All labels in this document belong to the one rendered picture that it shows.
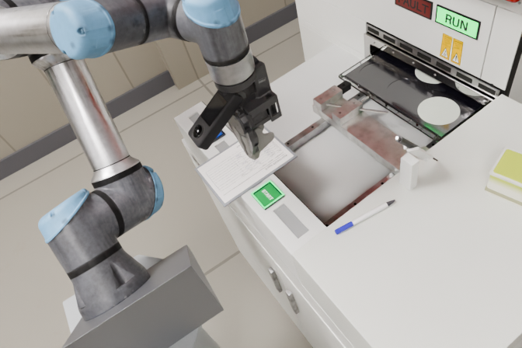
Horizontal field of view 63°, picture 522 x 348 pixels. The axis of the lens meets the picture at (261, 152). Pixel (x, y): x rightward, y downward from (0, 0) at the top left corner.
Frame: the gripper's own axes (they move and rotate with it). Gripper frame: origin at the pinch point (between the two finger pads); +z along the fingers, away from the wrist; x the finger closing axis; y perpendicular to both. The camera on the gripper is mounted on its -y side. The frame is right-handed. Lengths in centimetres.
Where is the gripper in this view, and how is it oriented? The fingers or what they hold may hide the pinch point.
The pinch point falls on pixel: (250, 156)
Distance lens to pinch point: 84.7
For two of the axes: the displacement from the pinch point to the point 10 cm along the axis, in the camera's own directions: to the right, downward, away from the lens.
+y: 8.1, -5.4, 2.4
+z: 2.1, 6.4, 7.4
